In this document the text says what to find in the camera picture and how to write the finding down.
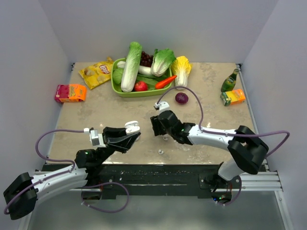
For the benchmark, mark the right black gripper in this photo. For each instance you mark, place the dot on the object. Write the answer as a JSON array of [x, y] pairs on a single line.
[[156, 123]]

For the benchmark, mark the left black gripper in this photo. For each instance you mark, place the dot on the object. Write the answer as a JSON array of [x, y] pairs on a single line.
[[117, 138]]

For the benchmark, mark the white gold-rimmed charging case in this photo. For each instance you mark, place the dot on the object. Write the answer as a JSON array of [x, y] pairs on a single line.
[[132, 127]]

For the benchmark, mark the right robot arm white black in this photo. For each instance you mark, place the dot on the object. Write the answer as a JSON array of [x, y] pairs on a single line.
[[247, 150]]

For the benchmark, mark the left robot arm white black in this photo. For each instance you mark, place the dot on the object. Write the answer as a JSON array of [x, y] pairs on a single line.
[[26, 191]]

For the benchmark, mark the purple onion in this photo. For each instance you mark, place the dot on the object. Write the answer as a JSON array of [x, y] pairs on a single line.
[[181, 98]]

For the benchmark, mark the green plastic tray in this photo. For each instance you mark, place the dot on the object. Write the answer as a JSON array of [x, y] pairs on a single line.
[[150, 92]]

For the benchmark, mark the orange carrot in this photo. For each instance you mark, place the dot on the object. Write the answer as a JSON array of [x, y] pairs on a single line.
[[165, 82]]

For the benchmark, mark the red apple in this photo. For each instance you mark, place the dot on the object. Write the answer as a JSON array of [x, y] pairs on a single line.
[[140, 86]]

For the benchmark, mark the green leafy vegetable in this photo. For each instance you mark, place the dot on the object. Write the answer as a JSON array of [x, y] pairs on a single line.
[[151, 81]]

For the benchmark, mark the white radish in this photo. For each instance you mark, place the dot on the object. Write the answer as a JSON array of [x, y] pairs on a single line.
[[142, 69]]

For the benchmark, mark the yellow cabbage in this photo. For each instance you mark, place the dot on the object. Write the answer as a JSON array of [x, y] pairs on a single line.
[[182, 68]]

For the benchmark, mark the green round vegetable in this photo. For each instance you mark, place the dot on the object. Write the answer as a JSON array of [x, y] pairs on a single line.
[[117, 75]]

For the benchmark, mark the green lettuce head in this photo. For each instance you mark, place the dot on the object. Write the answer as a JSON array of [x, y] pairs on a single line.
[[162, 60]]

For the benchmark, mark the dark purple grapes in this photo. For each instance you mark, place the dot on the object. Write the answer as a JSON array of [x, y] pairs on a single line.
[[146, 59]]

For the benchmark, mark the yellow Lays chips bag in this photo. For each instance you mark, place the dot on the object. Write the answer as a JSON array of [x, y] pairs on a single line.
[[97, 74]]

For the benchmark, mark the pink orange snack box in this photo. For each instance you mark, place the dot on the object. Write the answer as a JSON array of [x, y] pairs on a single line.
[[70, 93]]

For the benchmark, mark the long napa cabbage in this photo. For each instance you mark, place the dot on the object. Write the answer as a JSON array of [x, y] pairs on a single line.
[[131, 68]]

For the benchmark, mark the green glass bottle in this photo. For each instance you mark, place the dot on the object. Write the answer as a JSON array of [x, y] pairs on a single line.
[[230, 82]]

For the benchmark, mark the orange green juice carton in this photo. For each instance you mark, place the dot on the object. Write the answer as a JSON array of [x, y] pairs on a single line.
[[232, 97]]

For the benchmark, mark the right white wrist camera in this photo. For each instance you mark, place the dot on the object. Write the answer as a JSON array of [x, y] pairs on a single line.
[[161, 106]]

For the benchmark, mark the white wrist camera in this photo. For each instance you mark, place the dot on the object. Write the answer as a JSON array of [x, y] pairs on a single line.
[[161, 106], [95, 137]]

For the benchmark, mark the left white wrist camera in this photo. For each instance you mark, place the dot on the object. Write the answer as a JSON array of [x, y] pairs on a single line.
[[95, 137]]

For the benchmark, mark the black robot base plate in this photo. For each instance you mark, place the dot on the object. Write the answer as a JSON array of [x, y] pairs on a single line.
[[160, 180]]

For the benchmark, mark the aluminium frame rail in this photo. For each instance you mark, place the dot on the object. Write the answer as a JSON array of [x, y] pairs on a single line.
[[263, 181]]

